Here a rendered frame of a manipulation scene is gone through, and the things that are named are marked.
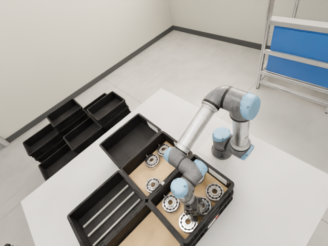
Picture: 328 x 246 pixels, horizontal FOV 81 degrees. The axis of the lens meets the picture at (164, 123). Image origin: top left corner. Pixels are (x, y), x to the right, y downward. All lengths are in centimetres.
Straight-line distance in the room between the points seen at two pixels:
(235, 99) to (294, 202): 75
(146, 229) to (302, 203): 90
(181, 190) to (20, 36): 317
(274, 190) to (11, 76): 351
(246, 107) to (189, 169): 37
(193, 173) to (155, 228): 47
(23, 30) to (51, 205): 251
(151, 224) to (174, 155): 47
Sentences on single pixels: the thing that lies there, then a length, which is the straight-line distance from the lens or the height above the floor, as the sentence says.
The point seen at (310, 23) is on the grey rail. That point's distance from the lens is 243.
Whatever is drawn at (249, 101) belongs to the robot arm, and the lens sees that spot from 92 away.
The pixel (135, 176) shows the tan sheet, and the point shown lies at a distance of 138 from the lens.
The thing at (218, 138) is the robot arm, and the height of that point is 93.
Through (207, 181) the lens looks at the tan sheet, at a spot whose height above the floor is 83.
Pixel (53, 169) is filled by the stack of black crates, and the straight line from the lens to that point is 267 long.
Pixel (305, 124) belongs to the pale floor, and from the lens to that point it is 270.
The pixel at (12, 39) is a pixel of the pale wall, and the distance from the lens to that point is 355.
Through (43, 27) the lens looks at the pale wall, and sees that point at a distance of 360.
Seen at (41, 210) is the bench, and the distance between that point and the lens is 186.
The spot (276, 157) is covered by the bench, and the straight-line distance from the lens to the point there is 153.
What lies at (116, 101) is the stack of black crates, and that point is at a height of 49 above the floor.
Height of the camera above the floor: 199
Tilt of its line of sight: 48 degrees down
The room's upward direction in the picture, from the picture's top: 20 degrees counter-clockwise
